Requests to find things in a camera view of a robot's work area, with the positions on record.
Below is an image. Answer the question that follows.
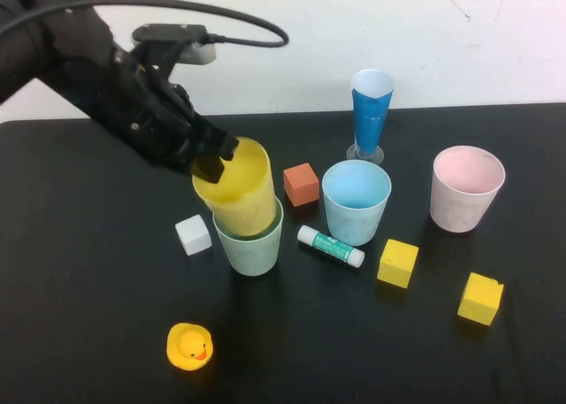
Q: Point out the orange foam cube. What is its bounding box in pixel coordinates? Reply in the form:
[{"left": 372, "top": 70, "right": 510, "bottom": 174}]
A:
[{"left": 282, "top": 163, "right": 320, "bottom": 208}]

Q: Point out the yellow plastic cup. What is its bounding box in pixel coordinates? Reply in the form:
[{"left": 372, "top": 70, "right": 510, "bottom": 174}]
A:
[{"left": 192, "top": 136, "right": 278, "bottom": 238}]

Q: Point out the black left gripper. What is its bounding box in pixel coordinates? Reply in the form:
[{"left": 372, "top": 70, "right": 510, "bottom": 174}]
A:
[{"left": 90, "top": 45, "right": 241, "bottom": 185}]

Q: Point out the blue paper cone clear stand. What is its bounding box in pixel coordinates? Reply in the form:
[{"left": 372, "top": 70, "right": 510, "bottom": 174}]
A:
[{"left": 346, "top": 69, "right": 395, "bottom": 166}]

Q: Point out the green plastic cup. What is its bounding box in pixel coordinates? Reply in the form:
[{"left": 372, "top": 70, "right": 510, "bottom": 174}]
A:
[{"left": 212, "top": 195, "right": 284, "bottom": 277}]

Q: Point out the blue plastic cup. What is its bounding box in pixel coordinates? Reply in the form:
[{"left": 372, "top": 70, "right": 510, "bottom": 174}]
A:
[{"left": 321, "top": 159, "right": 393, "bottom": 248}]

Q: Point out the white foam cube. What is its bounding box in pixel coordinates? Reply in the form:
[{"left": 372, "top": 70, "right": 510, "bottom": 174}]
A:
[{"left": 174, "top": 214, "right": 212, "bottom": 256}]

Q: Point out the pink plastic cup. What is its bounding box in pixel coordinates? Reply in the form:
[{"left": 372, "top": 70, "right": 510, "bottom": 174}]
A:
[{"left": 430, "top": 145, "right": 507, "bottom": 234}]

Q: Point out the black left camera cable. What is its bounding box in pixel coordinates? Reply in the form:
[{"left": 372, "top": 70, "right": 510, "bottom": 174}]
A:
[{"left": 0, "top": 0, "right": 290, "bottom": 48}]

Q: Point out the yellow foam cube chipped corner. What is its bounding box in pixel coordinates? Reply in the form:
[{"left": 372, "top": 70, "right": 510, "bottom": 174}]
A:
[{"left": 456, "top": 271, "right": 505, "bottom": 326}]

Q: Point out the yellow foam cube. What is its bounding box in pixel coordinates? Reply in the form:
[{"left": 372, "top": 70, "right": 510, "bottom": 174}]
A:
[{"left": 376, "top": 238, "right": 420, "bottom": 289}]

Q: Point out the white green glue stick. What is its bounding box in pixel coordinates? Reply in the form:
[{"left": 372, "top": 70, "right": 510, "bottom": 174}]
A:
[{"left": 296, "top": 225, "right": 366, "bottom": 269}]

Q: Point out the yellow rubber duck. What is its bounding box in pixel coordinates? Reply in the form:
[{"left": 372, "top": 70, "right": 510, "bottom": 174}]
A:
[{"left": 166, "top": 322, "right": 216, "bottom": 371}]

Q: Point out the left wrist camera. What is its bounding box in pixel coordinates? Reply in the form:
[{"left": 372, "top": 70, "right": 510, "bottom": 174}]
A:
[{"left": 131, "top": 23, "right": 218, "bottom": 82}]

